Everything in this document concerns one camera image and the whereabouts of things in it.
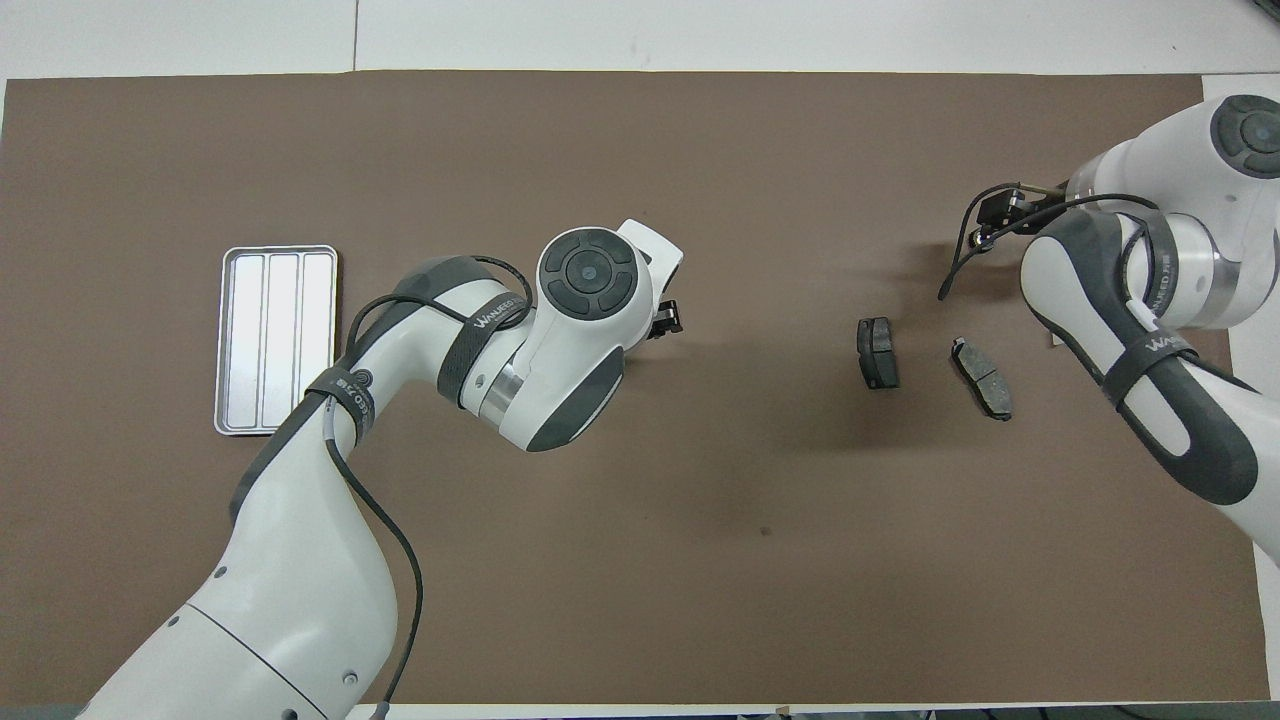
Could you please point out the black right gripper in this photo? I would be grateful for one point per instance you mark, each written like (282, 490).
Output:
(1025, 210)

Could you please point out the brown table mat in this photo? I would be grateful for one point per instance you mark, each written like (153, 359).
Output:
(700, 550)

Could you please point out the long dark brake pad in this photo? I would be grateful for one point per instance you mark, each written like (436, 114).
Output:
(985, 380)

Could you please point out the silver metal tray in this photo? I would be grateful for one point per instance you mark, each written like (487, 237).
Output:
(270, 330)

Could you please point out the short dark brake pad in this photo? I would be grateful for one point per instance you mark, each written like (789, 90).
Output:
(878, 350)

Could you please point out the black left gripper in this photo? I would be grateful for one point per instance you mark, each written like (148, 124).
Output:
(652, 322)

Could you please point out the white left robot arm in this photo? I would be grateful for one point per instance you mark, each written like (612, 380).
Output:
(300, 600)

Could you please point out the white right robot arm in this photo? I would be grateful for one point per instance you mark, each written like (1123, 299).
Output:
(1180, 400)

